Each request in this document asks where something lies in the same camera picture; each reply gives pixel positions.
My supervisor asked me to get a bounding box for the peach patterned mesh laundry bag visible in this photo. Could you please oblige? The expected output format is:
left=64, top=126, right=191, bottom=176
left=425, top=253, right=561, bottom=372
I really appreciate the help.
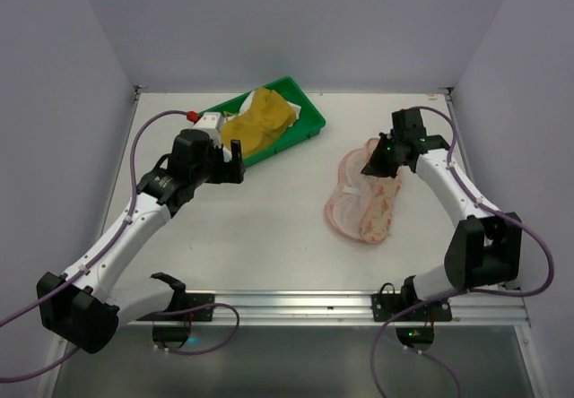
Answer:
left=324, top=138, right=402, bottom=245

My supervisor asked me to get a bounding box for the mustard yellow bra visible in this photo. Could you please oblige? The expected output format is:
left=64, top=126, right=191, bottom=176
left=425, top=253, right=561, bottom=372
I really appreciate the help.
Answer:
left=220, top=87, right=300, bottom=160

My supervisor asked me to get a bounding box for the white bra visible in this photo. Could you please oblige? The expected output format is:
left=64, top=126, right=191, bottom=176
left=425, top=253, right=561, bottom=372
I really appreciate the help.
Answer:
left=222, top=91, right=302, bottom=164

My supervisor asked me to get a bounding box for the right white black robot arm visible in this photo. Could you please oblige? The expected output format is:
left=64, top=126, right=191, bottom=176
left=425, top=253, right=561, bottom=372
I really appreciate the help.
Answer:
left=361, top=107, right=522, bottom=309

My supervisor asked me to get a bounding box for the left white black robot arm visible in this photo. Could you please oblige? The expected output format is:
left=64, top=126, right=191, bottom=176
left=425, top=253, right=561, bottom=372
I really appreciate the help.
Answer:
left=37, top=129, right=245, bottom=354

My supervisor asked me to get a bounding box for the green plastic tray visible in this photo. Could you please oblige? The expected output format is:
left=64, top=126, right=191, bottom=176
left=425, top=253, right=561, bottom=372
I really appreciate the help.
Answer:
left=200, top=76, right=326, bottom=167

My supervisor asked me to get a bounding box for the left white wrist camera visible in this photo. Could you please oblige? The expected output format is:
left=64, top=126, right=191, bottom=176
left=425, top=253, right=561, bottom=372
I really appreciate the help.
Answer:
left=193, top=112, right=225, bottom=143

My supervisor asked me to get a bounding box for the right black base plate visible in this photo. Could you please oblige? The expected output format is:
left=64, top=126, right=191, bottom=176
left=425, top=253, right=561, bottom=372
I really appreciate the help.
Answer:
left=370, top=282, right=453, bottom=323

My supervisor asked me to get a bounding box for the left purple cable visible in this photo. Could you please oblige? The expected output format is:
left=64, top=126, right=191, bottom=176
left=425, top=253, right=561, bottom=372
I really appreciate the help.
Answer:
left=0, top=109, right=241, bottom=381

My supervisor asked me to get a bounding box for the aluminium mounting rail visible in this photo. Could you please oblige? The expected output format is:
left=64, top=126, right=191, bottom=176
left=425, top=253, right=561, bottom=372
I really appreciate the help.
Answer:
left=111, top=283, right=529, bottom=326

